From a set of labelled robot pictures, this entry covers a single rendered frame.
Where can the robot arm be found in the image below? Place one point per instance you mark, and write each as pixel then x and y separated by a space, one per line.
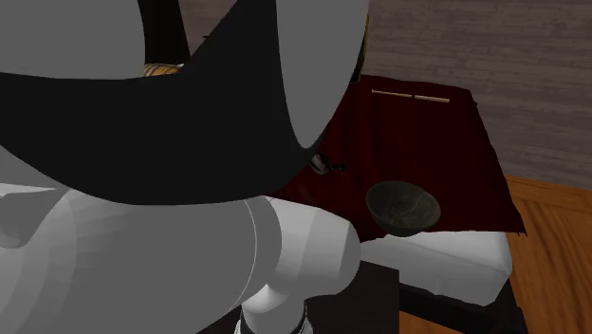
pixel 115 259

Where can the small black and silver object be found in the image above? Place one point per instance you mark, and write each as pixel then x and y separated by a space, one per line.
pixel 320 163

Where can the dark green bowl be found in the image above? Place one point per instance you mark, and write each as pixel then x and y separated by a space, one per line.
pixel 402 208

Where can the thin wooden stick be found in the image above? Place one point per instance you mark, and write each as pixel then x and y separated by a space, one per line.
pixel 432 98
pixel 391 93

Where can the bed with dark red blanket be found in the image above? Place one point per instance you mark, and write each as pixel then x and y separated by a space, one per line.
pixel 416 139

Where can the tan striped round object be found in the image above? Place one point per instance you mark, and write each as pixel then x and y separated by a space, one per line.
pixel 162 70

